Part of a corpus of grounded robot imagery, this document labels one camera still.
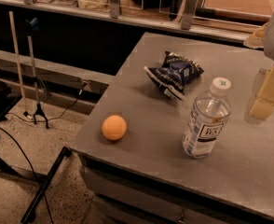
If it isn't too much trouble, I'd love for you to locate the clear plastic water bottle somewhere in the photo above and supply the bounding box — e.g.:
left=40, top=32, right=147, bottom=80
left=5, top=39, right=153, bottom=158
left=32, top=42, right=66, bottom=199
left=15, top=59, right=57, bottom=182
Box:
left=182, top=77, right=231, bottom=158

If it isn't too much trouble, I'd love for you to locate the black tripod light stand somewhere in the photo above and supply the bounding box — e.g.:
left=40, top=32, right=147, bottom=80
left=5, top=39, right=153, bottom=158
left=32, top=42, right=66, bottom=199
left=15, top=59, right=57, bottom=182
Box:
left=25, top=18, right=48, bottom=128

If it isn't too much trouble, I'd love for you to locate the metal guard rail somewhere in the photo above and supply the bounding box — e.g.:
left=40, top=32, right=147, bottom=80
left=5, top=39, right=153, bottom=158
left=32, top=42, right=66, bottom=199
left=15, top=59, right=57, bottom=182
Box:
left=0, top=0, right=274, bottom=45

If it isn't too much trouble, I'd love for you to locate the black folding stand frame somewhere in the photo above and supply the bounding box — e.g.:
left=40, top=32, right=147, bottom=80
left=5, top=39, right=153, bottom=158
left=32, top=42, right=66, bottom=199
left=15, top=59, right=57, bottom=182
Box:
left=0, top=79, right=74, bottom=224

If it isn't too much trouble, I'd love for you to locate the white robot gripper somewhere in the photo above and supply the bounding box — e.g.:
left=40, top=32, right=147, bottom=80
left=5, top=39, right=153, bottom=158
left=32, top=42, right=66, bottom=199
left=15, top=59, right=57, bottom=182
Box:
left=243, top=12, right=274, bottom=120

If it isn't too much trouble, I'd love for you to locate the dark blue chip bag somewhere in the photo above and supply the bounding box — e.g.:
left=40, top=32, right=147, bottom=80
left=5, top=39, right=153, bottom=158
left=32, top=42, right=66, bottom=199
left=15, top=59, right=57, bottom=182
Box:
left=144, top=51, right=204, bottom=100

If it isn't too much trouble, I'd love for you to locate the grey metal drawer cabinet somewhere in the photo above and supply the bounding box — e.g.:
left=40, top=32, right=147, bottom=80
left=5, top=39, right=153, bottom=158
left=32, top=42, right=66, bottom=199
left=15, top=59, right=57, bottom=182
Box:
left=79, top=155, right=274, bottom=224

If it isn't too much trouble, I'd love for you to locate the white pole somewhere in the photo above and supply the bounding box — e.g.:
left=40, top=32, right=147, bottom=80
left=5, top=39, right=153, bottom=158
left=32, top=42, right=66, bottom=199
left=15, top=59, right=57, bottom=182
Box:
left=8, top=11, right=33, bottom=120

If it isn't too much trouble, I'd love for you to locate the orange ball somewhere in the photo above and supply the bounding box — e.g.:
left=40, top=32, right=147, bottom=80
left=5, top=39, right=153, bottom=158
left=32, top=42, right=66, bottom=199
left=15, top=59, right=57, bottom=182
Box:
left=102, top=115, right=127, bottom=141

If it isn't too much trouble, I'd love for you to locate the black power cable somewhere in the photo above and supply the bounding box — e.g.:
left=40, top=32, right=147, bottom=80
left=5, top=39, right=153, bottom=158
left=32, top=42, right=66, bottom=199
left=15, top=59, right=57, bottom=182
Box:
left=6, top=81, right=89, bottom=123

